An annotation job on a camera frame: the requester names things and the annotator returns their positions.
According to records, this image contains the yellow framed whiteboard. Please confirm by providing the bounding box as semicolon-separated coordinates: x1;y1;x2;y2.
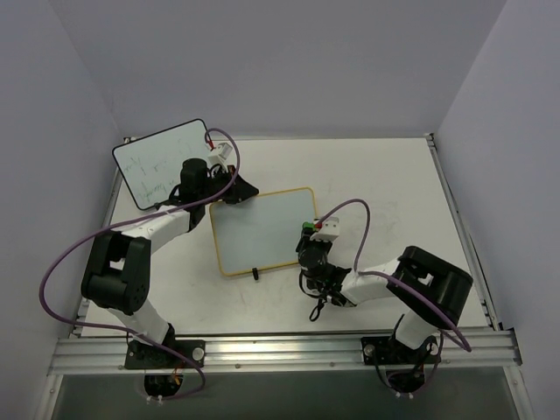
209;187;317;277

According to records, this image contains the green whiteboard eraser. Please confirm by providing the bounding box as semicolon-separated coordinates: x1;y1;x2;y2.
302;221;318;232

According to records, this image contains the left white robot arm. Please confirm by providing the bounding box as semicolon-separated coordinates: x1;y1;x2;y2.
80;158;259;367

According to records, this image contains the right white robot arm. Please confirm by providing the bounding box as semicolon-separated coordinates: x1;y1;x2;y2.
296;238;473;361

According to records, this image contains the black framed whiteboard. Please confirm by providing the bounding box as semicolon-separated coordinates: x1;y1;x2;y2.
112;119;208;211

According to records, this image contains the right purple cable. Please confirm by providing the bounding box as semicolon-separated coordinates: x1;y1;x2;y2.
317;199;473;400

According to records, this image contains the purple cable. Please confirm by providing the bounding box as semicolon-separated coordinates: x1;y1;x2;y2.
317;199;473;400
38;127;240;400

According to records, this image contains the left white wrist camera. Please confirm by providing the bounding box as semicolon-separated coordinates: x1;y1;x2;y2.
207;142;234;167

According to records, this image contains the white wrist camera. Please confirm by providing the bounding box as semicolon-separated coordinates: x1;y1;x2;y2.
207;142;234;167
311;216;340;242

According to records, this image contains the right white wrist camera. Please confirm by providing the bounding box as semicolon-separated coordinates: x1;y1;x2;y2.
311;216;340;242

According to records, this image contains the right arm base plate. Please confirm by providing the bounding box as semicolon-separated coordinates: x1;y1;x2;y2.
360;335;441;366

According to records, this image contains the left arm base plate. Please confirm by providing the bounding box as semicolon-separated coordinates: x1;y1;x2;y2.
124;339;206;370

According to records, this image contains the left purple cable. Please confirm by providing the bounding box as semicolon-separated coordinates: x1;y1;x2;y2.
38;127;240;400

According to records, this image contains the aluminium mounting rail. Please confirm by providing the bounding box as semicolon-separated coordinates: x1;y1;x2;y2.
48;328;522;375

